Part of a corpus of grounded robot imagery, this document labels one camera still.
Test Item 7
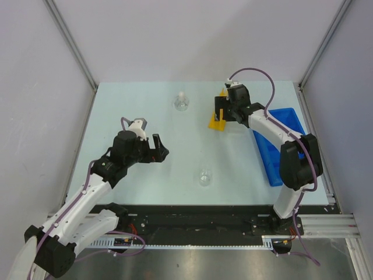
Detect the blue plastic tray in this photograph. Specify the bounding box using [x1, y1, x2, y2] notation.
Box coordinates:
[249, 108, 305, 187]

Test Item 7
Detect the white slotted cable duct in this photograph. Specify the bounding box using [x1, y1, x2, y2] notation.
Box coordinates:
[84, 234, 295, 250]

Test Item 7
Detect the glass flask with stopper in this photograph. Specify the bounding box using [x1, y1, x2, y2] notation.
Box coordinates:
[173, 92, 189, 111]

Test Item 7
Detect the yellow test tube rack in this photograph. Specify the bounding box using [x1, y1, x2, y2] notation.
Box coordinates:
[207, 89, 227, 131]

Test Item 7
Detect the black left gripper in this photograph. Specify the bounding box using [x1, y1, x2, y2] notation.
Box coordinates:
[125, 134, 168, 167]

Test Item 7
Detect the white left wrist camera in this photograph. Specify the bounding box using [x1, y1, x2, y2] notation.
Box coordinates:
[128, 118, 147, 141]

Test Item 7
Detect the small clear glass beaker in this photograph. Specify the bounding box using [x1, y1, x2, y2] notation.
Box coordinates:
[198, 167, 213, 187]

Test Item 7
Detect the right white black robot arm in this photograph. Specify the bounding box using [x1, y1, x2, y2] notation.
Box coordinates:
[213, 82, 323, 234]

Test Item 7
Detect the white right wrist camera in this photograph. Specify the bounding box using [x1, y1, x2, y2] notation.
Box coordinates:
[224, 78, 241, 89]

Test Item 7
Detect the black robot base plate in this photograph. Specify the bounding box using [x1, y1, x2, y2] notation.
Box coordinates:
[95, 204, 304, 246]

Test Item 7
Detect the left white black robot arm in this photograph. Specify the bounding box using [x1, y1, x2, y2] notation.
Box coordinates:
[24, 130, 169, 278]

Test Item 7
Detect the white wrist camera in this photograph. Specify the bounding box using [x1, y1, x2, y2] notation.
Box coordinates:
[128, 118, 147, 141]
[224, 78, 241, 89]

